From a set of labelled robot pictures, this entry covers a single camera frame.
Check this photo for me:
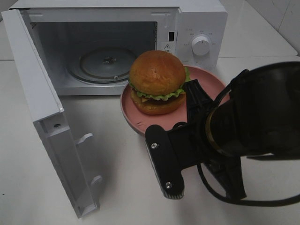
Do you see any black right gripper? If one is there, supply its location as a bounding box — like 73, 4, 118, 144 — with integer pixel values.
145, 79, 247, 200

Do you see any pink round plate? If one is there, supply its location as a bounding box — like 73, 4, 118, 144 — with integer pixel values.
120, 66, 225, 135

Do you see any burger with lettuce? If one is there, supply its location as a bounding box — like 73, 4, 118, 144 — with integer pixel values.
128, 50, 190, 115

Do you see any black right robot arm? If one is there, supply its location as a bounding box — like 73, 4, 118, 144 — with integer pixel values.
145, 61, 300, 207

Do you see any white upper power knob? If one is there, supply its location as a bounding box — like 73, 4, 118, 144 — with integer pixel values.
191, 35, 211, 56

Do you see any white warning label sticker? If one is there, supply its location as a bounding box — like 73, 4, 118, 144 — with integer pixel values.
159, 41, 176, 54

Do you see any glass microwave turntable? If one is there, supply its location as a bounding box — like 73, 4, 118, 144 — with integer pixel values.
67, 47, 136, 84

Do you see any white microwave oven body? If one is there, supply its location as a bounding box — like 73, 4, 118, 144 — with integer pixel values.
7, 0, 227, 96

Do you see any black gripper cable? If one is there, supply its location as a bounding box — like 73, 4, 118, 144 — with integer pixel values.
196, 69, 300, 208

